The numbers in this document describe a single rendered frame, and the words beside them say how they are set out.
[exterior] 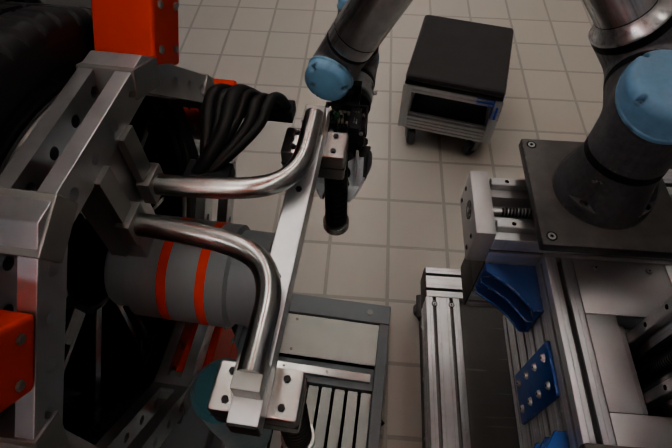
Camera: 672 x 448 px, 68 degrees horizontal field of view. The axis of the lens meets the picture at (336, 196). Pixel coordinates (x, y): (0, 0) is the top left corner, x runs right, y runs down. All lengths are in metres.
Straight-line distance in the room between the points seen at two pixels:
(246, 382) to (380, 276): 1.21
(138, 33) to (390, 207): 1.33
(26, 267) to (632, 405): 0.76
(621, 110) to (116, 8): 0.64
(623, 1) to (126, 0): 0.63
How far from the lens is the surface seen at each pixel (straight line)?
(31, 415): 0.54
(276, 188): 0.58
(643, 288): 0.96
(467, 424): 1.29
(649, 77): 0.76
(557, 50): 2.68
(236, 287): 0.64
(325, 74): 0.77
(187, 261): 0.65
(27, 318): 0.49
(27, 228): 0.48
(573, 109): 2.37
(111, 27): 0.65
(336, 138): 0.70
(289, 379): 0.53
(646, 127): 0.75
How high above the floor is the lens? 1.46
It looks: 53 degrees down
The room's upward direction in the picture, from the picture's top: straight up
